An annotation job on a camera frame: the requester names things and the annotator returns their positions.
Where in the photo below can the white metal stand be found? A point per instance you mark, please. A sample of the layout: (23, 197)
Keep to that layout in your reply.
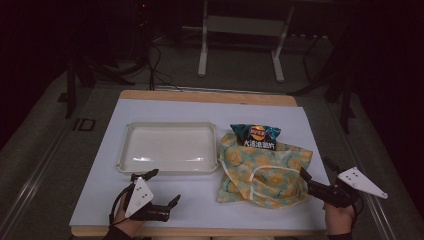
(243, 26)

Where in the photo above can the dark teal chip packet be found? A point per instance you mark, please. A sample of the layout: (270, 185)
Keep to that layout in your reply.
(256, 134)

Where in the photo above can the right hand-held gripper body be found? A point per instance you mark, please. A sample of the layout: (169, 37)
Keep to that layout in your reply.
(333, 193)

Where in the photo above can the white table cover board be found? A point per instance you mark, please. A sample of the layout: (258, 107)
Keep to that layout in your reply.
(196, 200)

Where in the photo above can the person's left hand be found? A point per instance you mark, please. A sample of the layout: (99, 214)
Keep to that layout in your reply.
(126, 222)

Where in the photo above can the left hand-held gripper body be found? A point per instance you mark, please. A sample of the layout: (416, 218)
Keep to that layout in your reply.
(139, 196)

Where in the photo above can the person's right hand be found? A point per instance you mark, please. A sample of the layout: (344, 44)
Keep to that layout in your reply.
(338, 218)

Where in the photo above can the white plastic tray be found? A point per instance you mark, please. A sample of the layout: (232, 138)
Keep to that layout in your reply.
(168, 148)

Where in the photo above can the black metal stand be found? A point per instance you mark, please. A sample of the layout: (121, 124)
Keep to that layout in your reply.
(70, 90)
(346, 100)

